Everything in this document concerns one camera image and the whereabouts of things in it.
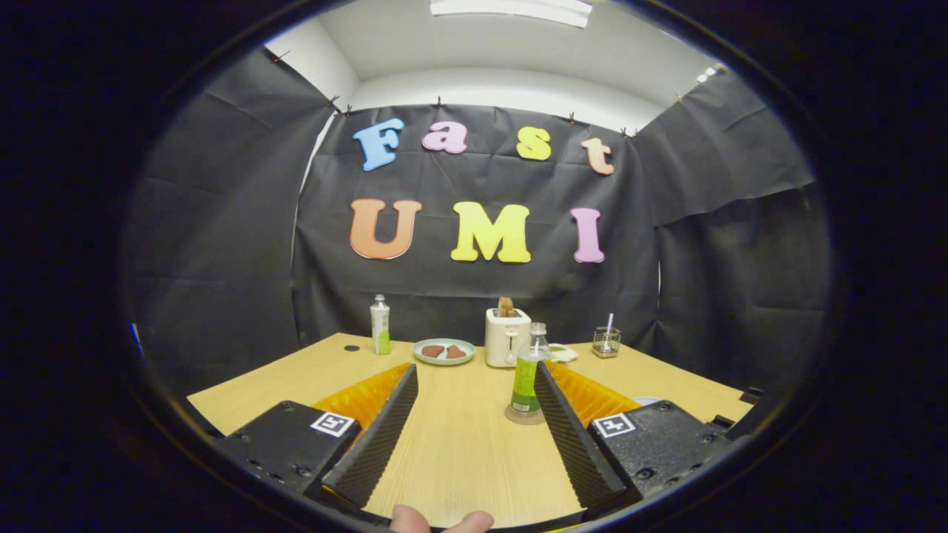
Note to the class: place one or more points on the white divided tray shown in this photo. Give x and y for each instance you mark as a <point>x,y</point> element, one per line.
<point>564,354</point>

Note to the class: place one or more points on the pale green plate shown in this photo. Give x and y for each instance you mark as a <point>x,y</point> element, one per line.
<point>444,361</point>

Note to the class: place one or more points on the black table clamp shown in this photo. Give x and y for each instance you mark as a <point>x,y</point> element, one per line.
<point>751,395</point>

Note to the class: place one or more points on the toast slice in toaster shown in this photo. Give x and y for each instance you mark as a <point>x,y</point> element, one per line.
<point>506,306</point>

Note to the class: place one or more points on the ceiling light panel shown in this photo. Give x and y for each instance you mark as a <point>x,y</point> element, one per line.
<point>511,10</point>

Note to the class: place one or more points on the brown bread piece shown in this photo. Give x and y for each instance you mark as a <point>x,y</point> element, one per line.
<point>432,351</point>
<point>456,352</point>

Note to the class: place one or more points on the white cup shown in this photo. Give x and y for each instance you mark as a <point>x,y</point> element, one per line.
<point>647,400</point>

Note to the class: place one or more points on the juice bottle with green label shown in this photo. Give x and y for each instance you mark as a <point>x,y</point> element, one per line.
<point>526,385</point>

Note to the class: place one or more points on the black backdrop cloth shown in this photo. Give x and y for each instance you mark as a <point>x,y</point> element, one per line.
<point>222,222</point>

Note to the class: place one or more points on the wooden table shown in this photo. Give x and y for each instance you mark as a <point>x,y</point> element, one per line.
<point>459,451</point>

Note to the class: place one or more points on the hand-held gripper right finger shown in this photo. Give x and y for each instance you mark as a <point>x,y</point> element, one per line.
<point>570,433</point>

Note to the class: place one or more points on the white toaster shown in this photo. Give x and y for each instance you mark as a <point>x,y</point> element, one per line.
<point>503,340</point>

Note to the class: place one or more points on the white and green tube bottle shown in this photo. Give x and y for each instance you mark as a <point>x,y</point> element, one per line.
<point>381,329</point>

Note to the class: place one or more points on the round brown coaster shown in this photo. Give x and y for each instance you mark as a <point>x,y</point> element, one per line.
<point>518,420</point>

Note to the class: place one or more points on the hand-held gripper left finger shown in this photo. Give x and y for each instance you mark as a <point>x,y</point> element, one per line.
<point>378,440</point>

